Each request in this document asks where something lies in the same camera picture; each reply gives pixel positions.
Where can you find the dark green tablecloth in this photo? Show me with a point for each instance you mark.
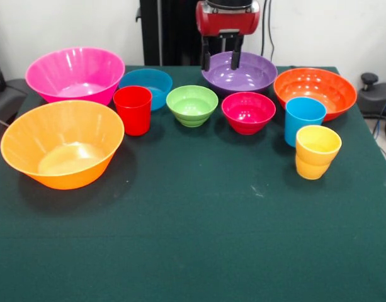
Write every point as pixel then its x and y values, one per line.
pixel 192 236

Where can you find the purple bowl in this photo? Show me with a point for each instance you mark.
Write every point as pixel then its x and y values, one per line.
pixel 252 78

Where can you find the blue bowl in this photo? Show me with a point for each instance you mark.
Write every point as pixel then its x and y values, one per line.
pixel 155 80

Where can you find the red cup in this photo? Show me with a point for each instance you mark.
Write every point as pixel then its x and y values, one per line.
pixel 133 113

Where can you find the yellow cup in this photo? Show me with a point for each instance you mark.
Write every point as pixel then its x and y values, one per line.
pixel 317 154

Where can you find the small crimson bowl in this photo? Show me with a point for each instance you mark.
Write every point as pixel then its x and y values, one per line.
pixel 248 113

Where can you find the large orange bowl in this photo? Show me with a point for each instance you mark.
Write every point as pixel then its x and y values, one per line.
pixel 62 141

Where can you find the black pedestal foot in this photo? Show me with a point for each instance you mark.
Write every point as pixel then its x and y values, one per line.
pixel 375 94
pixel 7 97

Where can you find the red-orange bowl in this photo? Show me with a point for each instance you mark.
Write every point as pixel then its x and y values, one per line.
pixel 315 91

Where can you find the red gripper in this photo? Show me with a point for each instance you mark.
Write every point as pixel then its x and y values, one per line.
pixel 227 20

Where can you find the blue cup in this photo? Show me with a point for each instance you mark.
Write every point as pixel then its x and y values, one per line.
pixel 303 122

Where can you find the green bowl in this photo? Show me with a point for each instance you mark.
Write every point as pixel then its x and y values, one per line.
pixel 192 107

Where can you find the large pink bowl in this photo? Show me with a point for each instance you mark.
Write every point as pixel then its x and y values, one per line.
pixel 76 72

